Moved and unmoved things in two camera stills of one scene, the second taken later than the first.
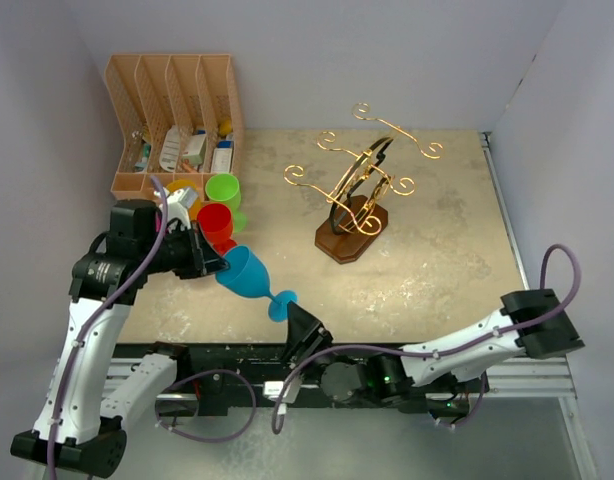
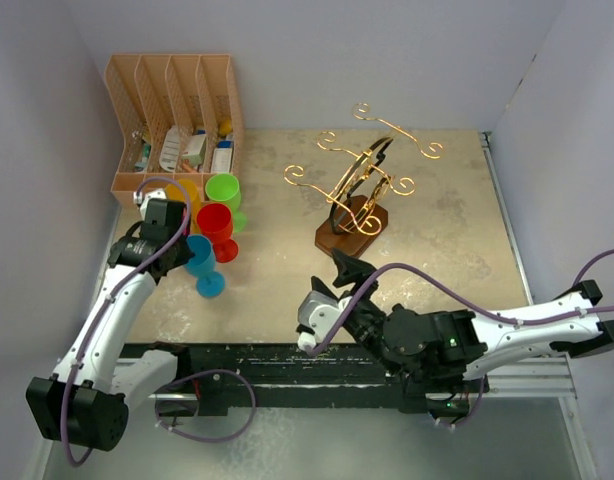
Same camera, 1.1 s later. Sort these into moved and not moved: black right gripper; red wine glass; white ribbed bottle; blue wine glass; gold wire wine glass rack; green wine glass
Moved: blue wine glass; black right gripper
Not moved: green wine glass; red wine glass; gold wire wine glass rack; white ribbed bottle
